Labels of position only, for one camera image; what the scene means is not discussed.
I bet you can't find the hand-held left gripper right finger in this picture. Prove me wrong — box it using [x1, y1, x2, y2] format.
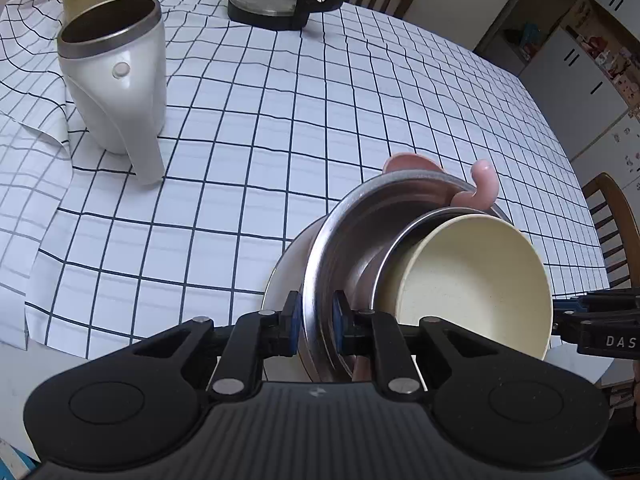
[332, 291, 506, 396]

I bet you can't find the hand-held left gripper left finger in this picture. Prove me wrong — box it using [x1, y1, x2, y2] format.
[132, 291, 304, 396]

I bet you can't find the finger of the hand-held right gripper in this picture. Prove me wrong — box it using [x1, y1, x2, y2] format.
[552, 288, 640, 317]

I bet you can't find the large white plate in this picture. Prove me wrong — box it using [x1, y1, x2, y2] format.
[260, 230, 326, 384]

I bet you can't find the large steel bowl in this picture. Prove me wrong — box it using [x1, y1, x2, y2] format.
[301, 169, 514, 386]

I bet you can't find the cream bowl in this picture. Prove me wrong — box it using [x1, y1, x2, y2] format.
[375, 213, 555, 362]

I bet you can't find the pink two-handled steel bowl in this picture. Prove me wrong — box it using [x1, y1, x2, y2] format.
[350, 159, 506, 322]

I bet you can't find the white stickered cabinet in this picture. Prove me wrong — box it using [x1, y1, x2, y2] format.
[570, 109, 640, 177]

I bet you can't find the black checked white tablecloth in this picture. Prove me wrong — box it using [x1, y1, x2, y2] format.
[0, 0, 604, 377]

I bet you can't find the white lower cabinet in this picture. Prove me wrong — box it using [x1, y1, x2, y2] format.
[519, 24, 627, 162]

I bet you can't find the white steel-rimmed mug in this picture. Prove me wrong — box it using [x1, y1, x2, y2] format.
[56, 0, 169, 186]

